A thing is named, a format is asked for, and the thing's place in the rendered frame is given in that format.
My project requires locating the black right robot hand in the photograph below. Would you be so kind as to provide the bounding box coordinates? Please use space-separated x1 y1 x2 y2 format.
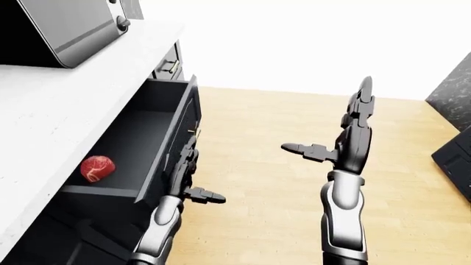
280 75 376 174

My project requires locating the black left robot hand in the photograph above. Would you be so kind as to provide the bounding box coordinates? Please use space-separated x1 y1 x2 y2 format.
167 135 227 205

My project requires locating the dark grey drawer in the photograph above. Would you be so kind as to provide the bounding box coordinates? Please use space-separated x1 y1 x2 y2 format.
60 73 203 204

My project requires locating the red raw meat piece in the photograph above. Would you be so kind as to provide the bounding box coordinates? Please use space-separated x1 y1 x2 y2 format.
80 155 117 183

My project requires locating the black cabinet with panel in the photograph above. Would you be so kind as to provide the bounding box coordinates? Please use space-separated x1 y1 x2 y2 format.
431 131 471 202

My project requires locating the dark marble counter block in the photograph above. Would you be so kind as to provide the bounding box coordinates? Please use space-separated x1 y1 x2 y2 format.
425 52 471 133

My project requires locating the silver toaster oven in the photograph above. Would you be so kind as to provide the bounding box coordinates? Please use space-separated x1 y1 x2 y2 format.
0 0 132 69

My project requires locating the closed dark drawer brass handle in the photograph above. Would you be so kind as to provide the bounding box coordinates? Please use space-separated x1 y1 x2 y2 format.
150 40 185 82

